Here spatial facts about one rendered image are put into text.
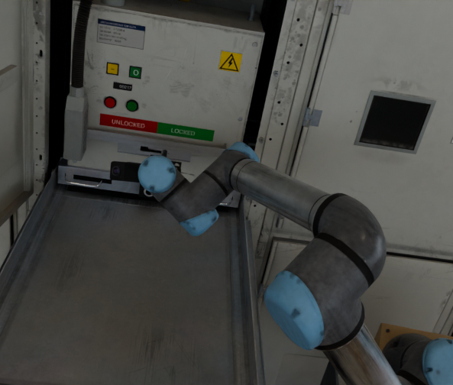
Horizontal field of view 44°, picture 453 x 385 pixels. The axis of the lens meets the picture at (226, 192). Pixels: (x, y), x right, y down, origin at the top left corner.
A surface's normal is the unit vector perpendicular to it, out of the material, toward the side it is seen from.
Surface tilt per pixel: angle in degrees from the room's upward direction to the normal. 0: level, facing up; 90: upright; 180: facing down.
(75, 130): 90
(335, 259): 38
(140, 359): 0
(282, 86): 90
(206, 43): 90
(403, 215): 90
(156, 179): 61
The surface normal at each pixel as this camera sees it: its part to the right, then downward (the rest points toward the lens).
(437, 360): 0.14, -0.36
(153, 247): 0.17, -0.85
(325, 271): -0.12, -0.45
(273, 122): 0.01, 0.51
